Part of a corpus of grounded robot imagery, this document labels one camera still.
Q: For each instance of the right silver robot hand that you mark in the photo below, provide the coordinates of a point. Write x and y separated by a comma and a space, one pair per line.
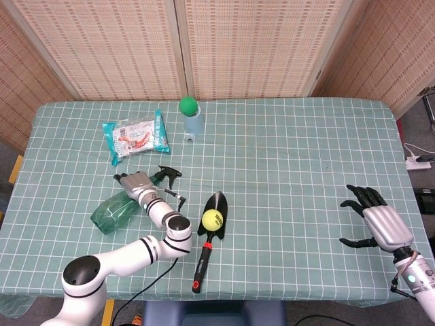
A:
384, 224

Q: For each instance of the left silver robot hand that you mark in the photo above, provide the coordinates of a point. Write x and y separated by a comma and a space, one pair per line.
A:
136, 183

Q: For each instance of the green transparent spray bottle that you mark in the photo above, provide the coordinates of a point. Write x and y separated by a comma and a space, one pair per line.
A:
112, 210

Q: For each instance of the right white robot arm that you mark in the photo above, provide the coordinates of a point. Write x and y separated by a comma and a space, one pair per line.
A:
421, 282

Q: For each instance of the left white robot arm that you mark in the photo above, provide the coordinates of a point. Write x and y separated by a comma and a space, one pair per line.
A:
129, 253

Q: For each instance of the teal snack packet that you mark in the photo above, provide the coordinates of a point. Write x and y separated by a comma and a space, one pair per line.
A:
136, 136

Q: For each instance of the black box on floor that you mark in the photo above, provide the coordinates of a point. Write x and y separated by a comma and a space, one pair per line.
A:
426, 200

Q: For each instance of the white power strip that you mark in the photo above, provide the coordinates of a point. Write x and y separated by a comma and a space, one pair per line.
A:
417, 165

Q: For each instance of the small white hook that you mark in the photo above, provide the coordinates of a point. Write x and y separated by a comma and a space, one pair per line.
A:
189, 137

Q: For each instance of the light blue cup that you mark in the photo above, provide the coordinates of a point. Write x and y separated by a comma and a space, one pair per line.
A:
194, 125

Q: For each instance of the yellow tennis ball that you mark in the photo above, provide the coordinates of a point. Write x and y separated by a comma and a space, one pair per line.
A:
212, 220

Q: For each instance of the green ball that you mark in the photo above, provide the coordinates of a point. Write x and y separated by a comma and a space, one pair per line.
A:
188, 106

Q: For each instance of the black garden trowel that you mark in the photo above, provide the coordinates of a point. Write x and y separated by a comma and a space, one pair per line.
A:
200, 265

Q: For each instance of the green checked tablecloth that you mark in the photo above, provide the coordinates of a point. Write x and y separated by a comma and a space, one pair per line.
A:
289, 153

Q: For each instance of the yellow table leg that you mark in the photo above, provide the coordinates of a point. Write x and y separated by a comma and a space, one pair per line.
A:
108, 312
15, 169

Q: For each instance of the metal chair leg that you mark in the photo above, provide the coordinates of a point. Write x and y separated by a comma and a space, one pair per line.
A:
429, 108

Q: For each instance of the woven bamboo folding screen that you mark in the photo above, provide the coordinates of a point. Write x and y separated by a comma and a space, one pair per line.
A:
102, 44

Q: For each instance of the metal screen hinge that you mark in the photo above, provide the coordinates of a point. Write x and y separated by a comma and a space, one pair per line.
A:
319, 74

